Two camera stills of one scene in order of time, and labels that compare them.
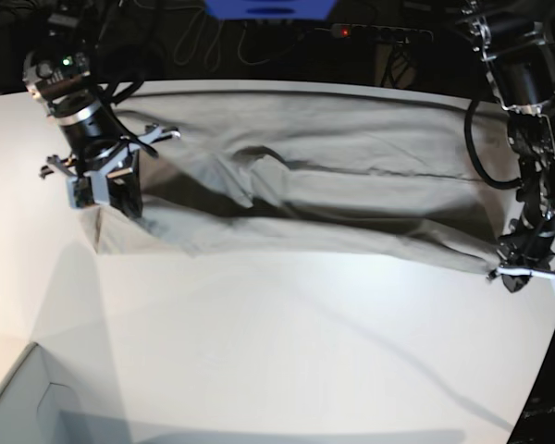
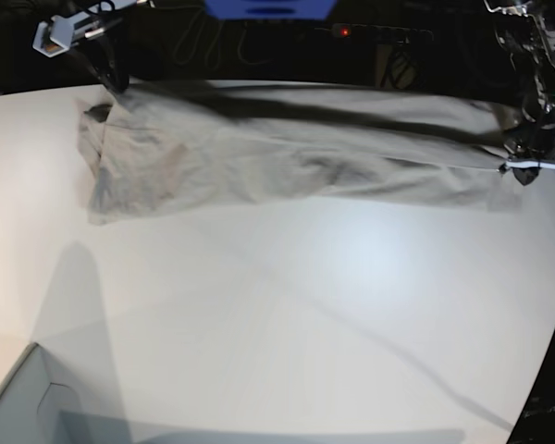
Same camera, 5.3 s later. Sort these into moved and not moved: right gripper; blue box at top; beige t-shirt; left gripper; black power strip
Moved: right gripper; beige t-shirt; left gripper
Not moved: black power strip; blue box at top
